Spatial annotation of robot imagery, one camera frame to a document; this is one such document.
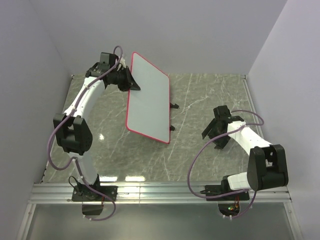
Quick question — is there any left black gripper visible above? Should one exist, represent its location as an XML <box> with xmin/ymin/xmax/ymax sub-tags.
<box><xmin>110</xmin><ymin>66</ymin><xmax>141</xmax><ymax>92</ymax></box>

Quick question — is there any red framed whiteboard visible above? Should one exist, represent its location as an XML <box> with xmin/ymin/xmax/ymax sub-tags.
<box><xmin>125</xmin><ymin>52</ymin><xmax>170</xmax><ymax>144</ymax></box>

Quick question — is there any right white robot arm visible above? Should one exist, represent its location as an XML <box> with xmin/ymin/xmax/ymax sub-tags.
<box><xmin>201</xmin><ymin>116</ymin><xmax>289</xmax><ymax>200</ymax></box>

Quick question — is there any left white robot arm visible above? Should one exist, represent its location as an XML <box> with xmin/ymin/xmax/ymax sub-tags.
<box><xmin>53</xmin><ymin>60</ymin><xmax>141</xmax><ymax>201</ymax></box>

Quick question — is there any black whiteboard stand foot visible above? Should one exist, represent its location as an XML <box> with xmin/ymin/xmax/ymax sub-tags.
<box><xmin>170</xmin><ymin>103</ymin><xmax>179</xmax><ymax>109</ymax></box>

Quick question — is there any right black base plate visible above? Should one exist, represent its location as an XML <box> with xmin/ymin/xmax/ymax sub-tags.
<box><xmin>200</xmin><ymin>185</ymin><xmax>250</xmax><ymax>201</ymax></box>

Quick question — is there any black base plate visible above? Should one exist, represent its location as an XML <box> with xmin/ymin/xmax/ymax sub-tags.
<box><xmin>200</xmin><ymin>185</ymin><xmax>250</xmax><ymax>201</ymax></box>
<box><xmin>71</xmin><ymin>184</ymin><xmax>118</xmax><ymax>202</ymax></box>

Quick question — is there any aluminium mounting rail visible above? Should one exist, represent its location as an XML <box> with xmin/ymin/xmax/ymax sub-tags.
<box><xmin>28</xmin><ymin>182</ymin><xmax>292</xmax><ymax>205</ymax></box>

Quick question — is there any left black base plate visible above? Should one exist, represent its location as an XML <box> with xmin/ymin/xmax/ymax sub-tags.
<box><xmin>71</xmin><ymin>184</ymin><xmax>118</xmax><ymax>202</ymax></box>

